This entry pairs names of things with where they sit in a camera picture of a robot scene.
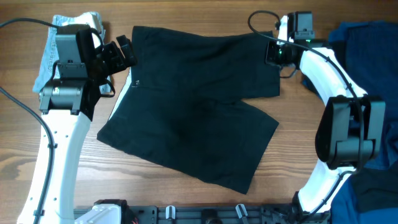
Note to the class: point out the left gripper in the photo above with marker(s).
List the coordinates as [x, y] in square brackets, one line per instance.
[119, 63]

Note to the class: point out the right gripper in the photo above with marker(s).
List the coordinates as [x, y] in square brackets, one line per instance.
[270, 57]

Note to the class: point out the black shorts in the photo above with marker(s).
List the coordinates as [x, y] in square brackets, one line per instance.
[185, 107]

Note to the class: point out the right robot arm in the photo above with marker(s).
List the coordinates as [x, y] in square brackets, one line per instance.
[350, 130]

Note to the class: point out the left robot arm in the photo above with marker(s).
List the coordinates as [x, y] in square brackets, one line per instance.
[67, 107]

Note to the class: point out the folded light blue jeans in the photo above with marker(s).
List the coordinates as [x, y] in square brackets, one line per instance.
[50, 54]

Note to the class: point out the dark blue garment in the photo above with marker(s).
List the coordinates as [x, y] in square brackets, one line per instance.
[368, 53]

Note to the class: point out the black garment in pile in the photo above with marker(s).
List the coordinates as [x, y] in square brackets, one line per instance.
[375, 189]

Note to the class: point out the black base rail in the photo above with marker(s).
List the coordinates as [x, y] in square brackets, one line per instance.
[234, 214]

